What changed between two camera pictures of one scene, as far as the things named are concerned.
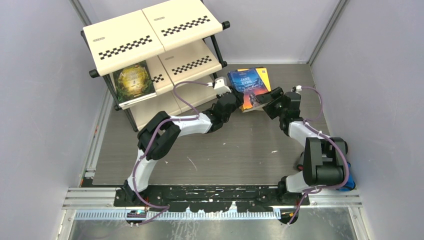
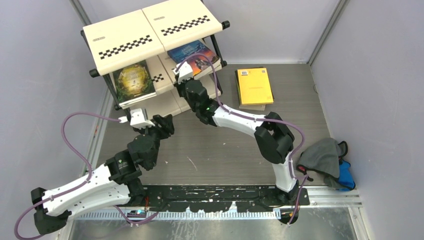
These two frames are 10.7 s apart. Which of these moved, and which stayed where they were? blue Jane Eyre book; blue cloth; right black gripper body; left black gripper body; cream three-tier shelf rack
Moved: right black gripper body; blue Jane Eyre book; left black gripper body
Stayed: cream three-tier shelf rack; blue cloth
